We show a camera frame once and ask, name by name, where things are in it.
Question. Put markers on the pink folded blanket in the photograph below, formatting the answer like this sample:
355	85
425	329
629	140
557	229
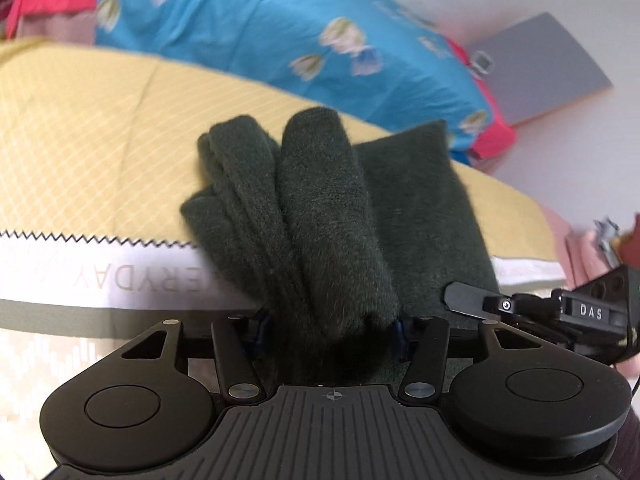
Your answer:
70	28

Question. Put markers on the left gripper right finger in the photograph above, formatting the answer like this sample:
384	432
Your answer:
424	346

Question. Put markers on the yellow patterned bed cover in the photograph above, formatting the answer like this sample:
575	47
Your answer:
99	150

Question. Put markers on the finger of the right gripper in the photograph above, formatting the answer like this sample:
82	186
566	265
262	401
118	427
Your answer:
471	301

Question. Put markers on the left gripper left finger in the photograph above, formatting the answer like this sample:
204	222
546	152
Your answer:
237	378

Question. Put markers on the grey board on wall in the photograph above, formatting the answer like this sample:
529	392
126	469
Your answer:
540	67

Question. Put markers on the dark green knit sweater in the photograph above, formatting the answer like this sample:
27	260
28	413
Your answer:
336	242

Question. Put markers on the small white clock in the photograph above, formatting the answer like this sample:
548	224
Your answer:
482	62

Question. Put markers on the person's right hand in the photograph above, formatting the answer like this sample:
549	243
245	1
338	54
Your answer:
605	266

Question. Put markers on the blue floral quilt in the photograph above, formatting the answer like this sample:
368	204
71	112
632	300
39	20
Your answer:
280	45

